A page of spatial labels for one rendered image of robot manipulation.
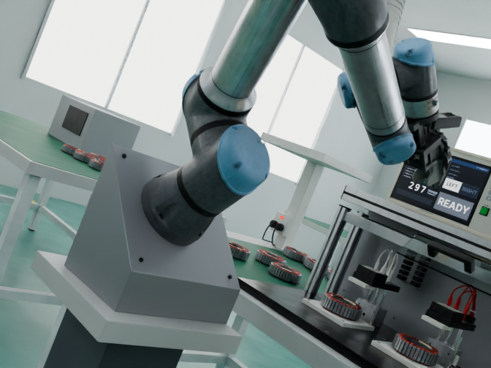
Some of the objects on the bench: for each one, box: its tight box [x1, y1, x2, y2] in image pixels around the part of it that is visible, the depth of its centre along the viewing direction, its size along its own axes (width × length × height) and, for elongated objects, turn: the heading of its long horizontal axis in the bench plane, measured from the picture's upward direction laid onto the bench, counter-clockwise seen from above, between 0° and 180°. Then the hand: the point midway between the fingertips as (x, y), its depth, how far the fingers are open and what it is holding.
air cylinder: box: [357, 298, 388, 327], centre depth 176 cm, size 5×8×6 cm
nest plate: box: [371, 340, 444, 368], centre depth 149 cm, size 15×15×1 cm
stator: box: [321, 292, 363, 321], centre depth 166 cm, size 11×11×4 cm
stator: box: [255, 249, 286, 267], centre depth 221 cm, size 11×11×4 cm
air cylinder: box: [427, 337, 463, 368], centre depth 159 cm, size 5×8×6 cm
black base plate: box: [237, 277, 461, 368], centre depth 159 cm, size 47×64×2 cm
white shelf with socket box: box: [261, 132, 373, 251], centre depth 262 cm, size 35×37×46 cm
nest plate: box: [302, 298, 375, 331], centre depth 167 cm, size 15×15×1 cm
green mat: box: [227, 237, 329, 294], centre depth 220 cm, size 94×61×1 cm, turn 50°
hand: (435, 181), depth 139 cm, fingers closed
